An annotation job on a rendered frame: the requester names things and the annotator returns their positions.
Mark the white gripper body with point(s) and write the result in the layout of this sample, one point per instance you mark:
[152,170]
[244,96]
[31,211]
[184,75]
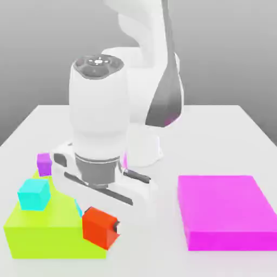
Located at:
[138,194]

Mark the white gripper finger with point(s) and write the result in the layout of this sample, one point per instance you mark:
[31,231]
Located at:
[117,227]

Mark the small red cube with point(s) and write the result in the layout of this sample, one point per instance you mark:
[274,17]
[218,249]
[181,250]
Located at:
[97,227]

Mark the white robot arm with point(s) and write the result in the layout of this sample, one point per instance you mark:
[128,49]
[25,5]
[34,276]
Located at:
[97,108]

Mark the small light blue cube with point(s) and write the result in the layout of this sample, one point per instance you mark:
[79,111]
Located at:
[78,208]

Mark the small cyan cube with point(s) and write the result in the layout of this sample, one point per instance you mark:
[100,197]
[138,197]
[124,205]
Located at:
[33,194]

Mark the small purple cube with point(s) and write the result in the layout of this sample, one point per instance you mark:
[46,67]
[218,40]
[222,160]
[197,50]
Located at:
[44,164]

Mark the large lime box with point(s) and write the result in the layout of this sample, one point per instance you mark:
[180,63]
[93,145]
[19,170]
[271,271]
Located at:
[43,238]

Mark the large magenta box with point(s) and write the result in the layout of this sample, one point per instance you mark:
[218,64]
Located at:
[223,205]

